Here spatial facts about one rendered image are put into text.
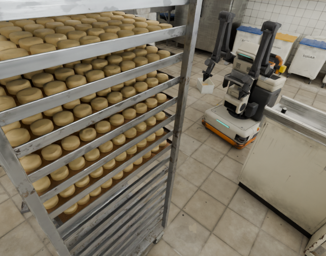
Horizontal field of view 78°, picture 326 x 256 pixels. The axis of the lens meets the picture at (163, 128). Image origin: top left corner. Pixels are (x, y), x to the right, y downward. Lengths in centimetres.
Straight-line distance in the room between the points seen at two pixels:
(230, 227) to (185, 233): 39
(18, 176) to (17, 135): 10
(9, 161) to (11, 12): 27
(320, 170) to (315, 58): 348
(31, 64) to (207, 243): 168
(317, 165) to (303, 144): 16
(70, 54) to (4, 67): 12
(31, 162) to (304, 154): 159
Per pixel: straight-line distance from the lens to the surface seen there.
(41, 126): 59
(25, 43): 57
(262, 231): 206
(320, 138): 166
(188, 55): 77
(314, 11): 556
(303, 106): 192
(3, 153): 50
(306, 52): 499
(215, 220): 196
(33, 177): 61
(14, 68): 47
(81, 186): 79
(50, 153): 64
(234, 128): 247
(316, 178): 180
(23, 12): 46
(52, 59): 49
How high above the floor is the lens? 166
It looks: 38 degrees down
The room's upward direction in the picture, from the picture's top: 5 degrees clockwise
